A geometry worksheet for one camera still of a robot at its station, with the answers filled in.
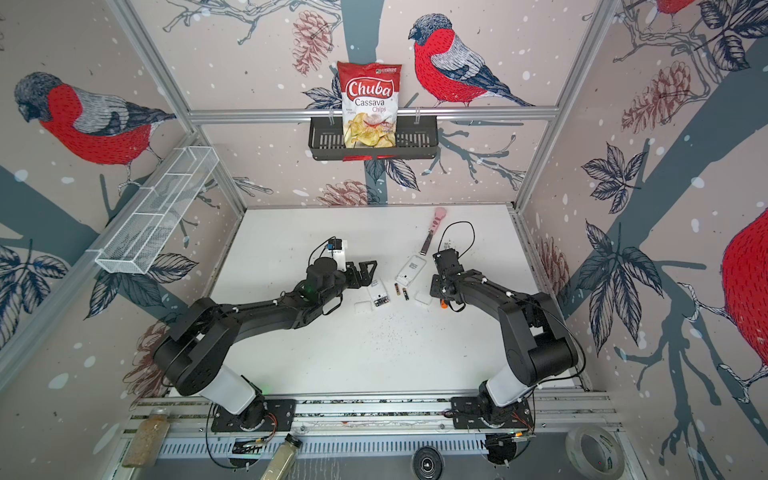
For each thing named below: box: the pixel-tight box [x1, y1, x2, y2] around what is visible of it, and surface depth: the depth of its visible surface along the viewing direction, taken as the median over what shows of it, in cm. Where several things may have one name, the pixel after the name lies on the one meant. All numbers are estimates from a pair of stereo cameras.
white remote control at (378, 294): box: [366, 278, 391, 308], surface depth 97 cm
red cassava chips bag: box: [337, 61, 403, 162], surface depth 86 cm
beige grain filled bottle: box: [261, 433, 303, 480], surface depth 67 cm
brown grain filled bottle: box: [122, 407, 170, 468], surface depth 69 cm
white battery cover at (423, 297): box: [414, 290, 433, 305], surface depth 97 cm
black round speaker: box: [412, 446, 444, 480], surface depth 59 cm
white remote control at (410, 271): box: [395, 255, 427, 286], surface depth 103 cm
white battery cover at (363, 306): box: [354, 300, 373, 314], surface depth 95 cm
